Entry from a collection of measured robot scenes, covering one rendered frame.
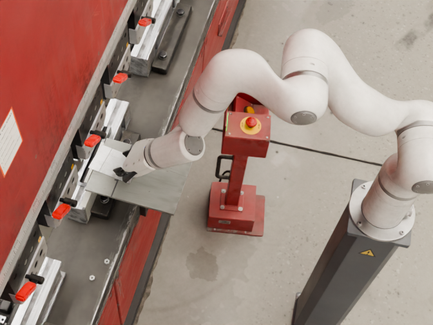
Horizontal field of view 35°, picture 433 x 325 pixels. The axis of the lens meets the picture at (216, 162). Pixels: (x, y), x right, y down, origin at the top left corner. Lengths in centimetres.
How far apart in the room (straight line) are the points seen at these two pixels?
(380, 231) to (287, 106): 69
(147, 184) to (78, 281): 33
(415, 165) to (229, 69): 49
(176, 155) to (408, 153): 56
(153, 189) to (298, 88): 70
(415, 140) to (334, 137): 169
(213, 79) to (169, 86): 85
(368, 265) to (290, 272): 85
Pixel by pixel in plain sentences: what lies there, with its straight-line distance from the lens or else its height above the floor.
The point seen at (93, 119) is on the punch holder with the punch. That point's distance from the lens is 176.
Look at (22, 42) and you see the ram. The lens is 123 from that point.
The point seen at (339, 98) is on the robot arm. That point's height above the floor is 153.
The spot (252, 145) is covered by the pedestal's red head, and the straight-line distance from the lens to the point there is 235.
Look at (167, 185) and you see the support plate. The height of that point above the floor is 100.
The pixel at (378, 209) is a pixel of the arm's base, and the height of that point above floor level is 110.
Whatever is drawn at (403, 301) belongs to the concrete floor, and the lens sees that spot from 304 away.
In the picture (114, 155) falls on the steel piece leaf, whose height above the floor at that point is 100.
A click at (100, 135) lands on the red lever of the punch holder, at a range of 173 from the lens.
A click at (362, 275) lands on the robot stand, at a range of 223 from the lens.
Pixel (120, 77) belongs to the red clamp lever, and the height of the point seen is 131.
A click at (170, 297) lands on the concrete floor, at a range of 288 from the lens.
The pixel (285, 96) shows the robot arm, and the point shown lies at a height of 162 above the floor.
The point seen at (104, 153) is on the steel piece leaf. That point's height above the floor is 100.
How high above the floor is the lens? 273
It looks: 60 degrees down
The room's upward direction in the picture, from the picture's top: 8 degrees clockwise
